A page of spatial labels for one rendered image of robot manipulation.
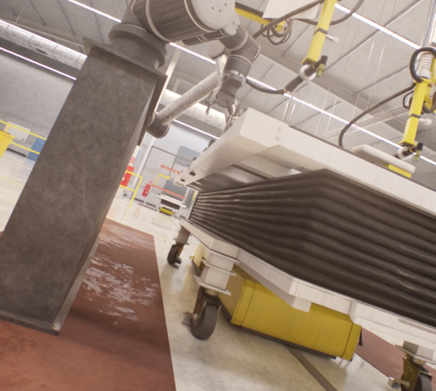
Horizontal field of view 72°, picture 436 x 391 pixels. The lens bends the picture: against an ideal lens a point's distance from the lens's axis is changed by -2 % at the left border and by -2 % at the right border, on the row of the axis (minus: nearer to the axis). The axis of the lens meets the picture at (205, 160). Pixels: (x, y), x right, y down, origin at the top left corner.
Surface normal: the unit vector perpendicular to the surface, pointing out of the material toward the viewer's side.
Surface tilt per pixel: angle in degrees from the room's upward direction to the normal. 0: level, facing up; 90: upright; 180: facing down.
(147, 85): 90
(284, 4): 90
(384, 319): 90
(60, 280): 90
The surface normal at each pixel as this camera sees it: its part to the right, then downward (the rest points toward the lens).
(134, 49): 0.30, -0.07
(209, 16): 0.64, 0.22
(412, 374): -0.93, -0.36
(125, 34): -0.36, 0.72
